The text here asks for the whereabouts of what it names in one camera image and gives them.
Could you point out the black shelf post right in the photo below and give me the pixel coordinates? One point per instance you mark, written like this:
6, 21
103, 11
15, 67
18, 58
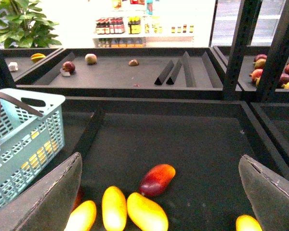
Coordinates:
247, 17

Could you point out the red orange mango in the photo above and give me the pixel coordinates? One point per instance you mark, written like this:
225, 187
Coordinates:
78, 199

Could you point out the light blue plastic basket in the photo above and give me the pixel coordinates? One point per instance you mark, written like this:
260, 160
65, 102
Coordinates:
27, 142

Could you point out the yellow mango curved right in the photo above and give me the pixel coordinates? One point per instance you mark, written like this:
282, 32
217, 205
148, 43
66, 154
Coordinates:
247, 223

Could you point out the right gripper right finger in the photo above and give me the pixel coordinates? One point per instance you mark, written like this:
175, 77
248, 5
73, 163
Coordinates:
267, 192

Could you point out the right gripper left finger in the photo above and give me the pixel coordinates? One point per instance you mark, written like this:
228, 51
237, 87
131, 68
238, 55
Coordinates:
46, 205

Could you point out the black triangular divider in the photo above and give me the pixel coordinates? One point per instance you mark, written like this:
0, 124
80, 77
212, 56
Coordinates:
171, 80
165, 72

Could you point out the dark red mango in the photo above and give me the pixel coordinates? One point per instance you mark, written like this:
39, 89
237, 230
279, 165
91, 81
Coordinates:
156, 180

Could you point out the green potted plant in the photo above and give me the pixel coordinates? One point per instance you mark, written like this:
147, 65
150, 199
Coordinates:
23, 25

